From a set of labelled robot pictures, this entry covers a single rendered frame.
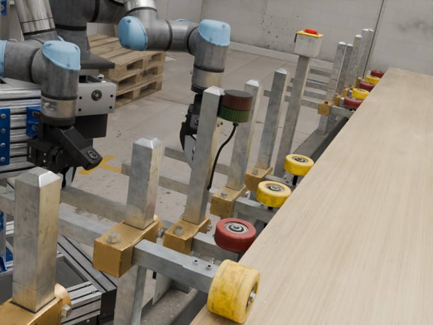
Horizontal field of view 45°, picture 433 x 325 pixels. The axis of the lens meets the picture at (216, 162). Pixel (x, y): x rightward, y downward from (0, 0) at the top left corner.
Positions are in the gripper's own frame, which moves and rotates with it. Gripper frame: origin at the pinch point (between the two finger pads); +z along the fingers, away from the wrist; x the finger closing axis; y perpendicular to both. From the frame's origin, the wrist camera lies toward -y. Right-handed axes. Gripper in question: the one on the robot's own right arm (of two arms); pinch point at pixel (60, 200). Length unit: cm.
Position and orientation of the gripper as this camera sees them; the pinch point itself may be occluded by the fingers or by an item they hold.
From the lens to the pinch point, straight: 124.4
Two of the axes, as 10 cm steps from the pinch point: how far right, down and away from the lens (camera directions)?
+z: -1.7, 9.2, 3.6
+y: -9.1, -2.8, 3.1
